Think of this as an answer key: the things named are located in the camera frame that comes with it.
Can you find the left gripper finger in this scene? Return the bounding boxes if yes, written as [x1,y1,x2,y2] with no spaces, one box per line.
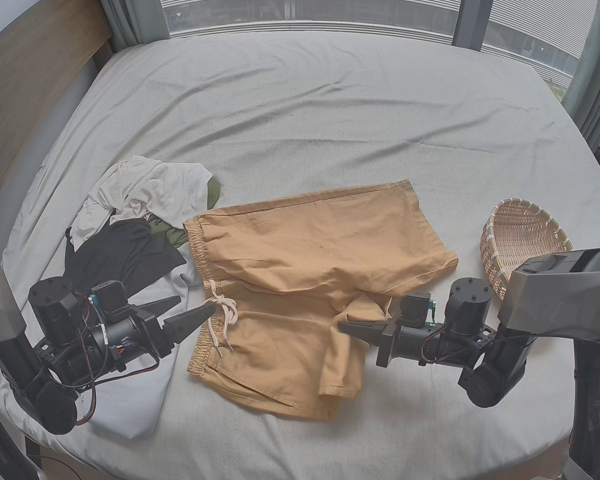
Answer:
[139,295,182,320]
[162,301,217,347]

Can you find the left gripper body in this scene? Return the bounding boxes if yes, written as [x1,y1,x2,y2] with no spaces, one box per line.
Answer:
[96,307,174,365]

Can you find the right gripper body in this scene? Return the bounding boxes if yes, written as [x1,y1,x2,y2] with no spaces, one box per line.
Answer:
[376,312,448,368]

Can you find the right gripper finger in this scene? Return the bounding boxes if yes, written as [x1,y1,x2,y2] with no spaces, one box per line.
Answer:
[337,320,387,349]

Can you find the tan shorts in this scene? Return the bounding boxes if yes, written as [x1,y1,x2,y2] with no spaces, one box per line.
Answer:
[182,179,460,422]

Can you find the pale grey garment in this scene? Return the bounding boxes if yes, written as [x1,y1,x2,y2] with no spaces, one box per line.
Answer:
[86,265,199,439]

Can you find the black garment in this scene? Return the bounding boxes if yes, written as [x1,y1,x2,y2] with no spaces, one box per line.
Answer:
[64,219,187,300]

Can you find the white garment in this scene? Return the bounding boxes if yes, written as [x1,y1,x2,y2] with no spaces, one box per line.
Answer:
[71,155,213,249]

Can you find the green garment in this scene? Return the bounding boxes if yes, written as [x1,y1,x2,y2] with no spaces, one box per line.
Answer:
[147,177,222,247]

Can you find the round woven basket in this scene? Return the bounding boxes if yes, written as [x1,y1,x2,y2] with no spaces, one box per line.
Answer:
[480,197,575,302]

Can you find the bed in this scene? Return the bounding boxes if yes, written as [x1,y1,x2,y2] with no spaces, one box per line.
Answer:
[0,0,600,480]

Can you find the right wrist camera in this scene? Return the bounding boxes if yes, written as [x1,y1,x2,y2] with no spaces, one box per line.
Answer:
[399,292,434,329]

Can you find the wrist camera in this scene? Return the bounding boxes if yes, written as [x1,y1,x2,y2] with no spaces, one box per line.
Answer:
[399,292,434,329]
[91,280,131,320]

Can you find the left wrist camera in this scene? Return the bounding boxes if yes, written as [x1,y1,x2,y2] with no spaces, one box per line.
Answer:
[91,280,131,320]

